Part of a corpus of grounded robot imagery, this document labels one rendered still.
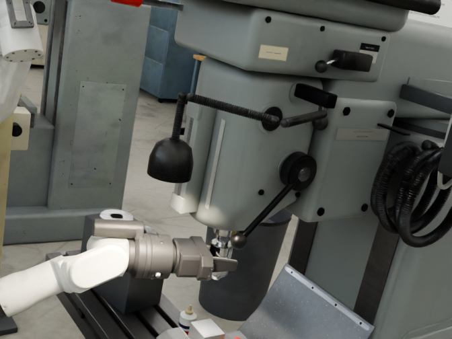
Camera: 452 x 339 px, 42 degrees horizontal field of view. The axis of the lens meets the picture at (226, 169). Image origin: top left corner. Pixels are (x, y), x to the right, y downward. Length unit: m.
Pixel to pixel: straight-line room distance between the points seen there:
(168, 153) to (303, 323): 0.76
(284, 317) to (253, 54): 0.83
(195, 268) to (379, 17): 0.58
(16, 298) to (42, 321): 2.03
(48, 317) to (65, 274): 2.09
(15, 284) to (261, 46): 0.61
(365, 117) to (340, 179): 0.13
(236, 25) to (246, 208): 0.33
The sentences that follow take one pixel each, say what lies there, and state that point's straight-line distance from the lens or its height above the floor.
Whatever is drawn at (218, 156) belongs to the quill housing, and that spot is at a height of 1.46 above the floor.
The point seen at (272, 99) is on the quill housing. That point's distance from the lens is 1.02.
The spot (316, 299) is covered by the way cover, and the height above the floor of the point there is 1.05.
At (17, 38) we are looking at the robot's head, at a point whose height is 1.61.
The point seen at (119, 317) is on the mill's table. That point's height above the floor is 0.92.
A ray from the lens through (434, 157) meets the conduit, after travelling 1.11.
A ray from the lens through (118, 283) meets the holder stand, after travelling 1.54.
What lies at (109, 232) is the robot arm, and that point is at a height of 1.27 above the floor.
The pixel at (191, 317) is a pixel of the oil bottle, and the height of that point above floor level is 1.00.
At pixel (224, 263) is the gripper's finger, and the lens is 1.19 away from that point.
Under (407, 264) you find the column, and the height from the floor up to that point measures 1.24.
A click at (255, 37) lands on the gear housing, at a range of 0.94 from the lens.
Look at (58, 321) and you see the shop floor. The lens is 3.17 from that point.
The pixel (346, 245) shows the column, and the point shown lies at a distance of 1.46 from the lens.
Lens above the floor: 1.75
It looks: 17 degrees down
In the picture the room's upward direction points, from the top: 11 degrees clockwise
